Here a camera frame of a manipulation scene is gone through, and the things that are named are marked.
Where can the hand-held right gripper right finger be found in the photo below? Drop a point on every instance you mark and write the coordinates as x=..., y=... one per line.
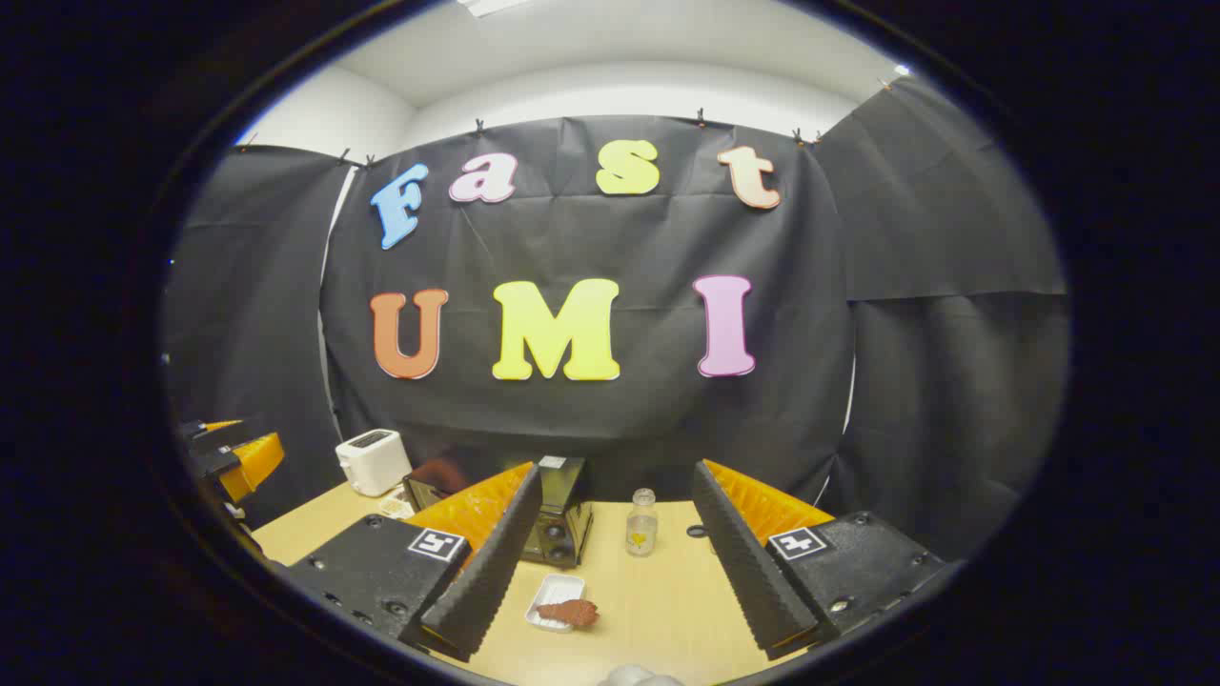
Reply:
x=748, y=562

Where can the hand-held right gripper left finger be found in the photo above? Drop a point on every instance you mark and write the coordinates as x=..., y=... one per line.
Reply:
x=481, y=581

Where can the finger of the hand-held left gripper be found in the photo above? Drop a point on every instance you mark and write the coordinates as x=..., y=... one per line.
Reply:
x=217, y=462
x=224, y=433

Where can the red meat piece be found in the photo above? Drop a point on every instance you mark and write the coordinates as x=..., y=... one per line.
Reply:
x=570, y=613

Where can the black electric oven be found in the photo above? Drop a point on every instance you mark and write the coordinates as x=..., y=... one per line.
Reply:
x=562, y=514

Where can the white rectangular plastic tray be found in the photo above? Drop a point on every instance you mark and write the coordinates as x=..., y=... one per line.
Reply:
x=551, y=595

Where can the clear bottle with yellow label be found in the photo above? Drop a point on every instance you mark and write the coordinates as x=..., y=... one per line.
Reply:
x=642, y=529

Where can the white divided seasoning dish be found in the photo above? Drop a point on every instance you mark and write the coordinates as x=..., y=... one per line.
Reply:
x=395, y=506

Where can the white toaster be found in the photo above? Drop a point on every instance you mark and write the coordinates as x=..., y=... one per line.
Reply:
x=374, y=462

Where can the ceiling light panel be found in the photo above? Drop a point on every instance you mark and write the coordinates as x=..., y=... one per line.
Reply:
x=491, y=6

